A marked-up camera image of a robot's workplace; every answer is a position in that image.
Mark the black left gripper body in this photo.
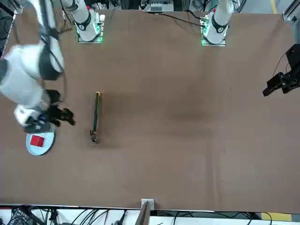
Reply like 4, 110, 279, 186
285, 43, 300, 79

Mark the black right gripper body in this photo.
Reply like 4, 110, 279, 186
42, 90, 62, 125

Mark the red wooden cube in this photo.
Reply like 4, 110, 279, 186
30, 135, 45, 148

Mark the pale blue round plate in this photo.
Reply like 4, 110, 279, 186
25, 129, 57, 157

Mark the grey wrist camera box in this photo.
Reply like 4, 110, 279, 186
24, 120, 52, 135

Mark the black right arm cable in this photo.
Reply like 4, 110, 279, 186
35, 0, 68, 104

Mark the black left base power cable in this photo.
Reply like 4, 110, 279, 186
150, 11, 206, 30

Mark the aluminium table edge post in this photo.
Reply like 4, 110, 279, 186
137, 198, 155, 225

